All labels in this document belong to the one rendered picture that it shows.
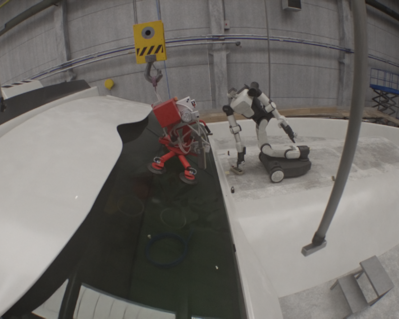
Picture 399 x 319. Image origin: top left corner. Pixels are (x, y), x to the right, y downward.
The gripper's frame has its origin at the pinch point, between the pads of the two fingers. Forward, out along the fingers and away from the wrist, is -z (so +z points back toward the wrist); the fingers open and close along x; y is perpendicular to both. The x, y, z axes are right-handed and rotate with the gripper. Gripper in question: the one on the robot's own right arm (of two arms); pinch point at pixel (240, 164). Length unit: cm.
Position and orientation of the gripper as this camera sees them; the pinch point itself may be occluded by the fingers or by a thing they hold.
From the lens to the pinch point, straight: 262.1
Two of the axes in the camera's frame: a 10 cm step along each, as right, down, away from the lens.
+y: -5.5, -3.4, 7.6
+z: -0.8, -8.9, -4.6
